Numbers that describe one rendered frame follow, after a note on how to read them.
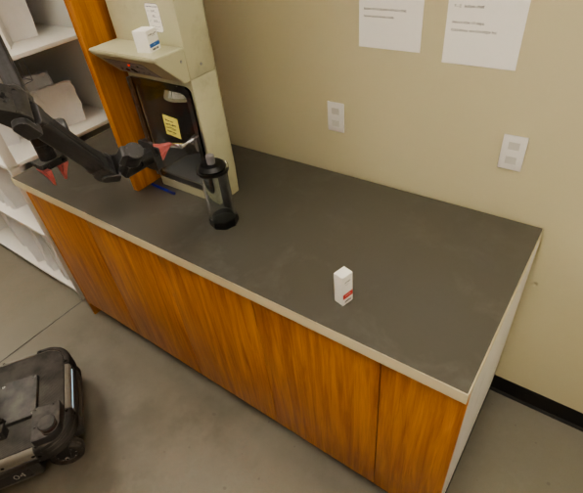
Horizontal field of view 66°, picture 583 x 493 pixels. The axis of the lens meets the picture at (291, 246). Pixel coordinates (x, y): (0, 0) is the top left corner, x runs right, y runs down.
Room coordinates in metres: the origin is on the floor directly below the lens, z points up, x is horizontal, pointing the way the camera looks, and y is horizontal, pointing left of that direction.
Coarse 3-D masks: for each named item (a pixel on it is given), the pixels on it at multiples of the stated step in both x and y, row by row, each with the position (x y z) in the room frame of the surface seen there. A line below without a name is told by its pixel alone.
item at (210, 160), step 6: (210, 156) 1.31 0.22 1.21; (204, 162) 1.33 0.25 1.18; (210, 162) 1.31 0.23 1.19; (216, 162) 1.32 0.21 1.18; (222, 162) 1.31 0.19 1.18; (198, 168) 1.32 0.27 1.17; (204, 168) 1.29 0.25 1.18; (210, 168) 1.28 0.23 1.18; (216, 168) 1.29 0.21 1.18; (222, 168) 1.29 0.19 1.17
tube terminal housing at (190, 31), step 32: (128, 0) 1.56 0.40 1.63; (160, 0) 1.47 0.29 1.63; (192, 0) 1.49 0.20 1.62; (128, 32) 1.59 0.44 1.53; (160, 32) 1.49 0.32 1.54; (192, 32) 1.47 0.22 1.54; (192, 64) 1.45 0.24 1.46; (192, 96) 1.44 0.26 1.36; (224, 128) 1.51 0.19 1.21; (192, 192) 1.53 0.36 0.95
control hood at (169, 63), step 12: (96, 48) 1.54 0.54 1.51; (108, 48) 1.52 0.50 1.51; (120, 48) 1.50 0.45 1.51; (132, 48) 1.49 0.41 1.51; (168, 48) 1.44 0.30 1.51; (180, 48) 1.43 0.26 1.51; (120, 60) 1.48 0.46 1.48; (132, 60) 1.42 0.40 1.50; (144, 60) 1.38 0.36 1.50; (156, 60) 1.35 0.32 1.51; (168, 60) 1.38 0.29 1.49; (180, 60) 1.42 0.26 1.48; (132, 72) 1.57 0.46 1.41; (156, 72) 1.44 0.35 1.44; (168, 72) 1.38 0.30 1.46; (180, 72) 1.41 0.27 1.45
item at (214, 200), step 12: (204, 180) 1.28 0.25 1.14; (216, 180) 1.28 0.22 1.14; (228, 180) 1.31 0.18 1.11; (204, 192) 1.29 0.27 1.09; (216, 192) 1.27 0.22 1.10; (228, 192) 1.30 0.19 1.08; (216, 204) 1.27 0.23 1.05; (228, 204) 1.29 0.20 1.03; (216, 216) 1.28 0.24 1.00; (228, 216) 1.28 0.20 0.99
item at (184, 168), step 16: (144, 80) 1.57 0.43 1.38; (144, 96) 1.58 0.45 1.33; (160, 96) 1.52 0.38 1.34; (176, 96) 1.47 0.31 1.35; (144, 112) 1.60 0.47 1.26; (160, 112) 1.54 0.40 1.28; (176, 112) 1.49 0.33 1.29; (192, 112) 1.43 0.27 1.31; (160, 128) 1.56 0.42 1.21; (192, 128) 1.45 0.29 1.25; (176, 160) 1.53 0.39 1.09; (192, 160) 1.47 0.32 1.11; (176, 176) 1.55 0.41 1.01; (192, 176) 1.49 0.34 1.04
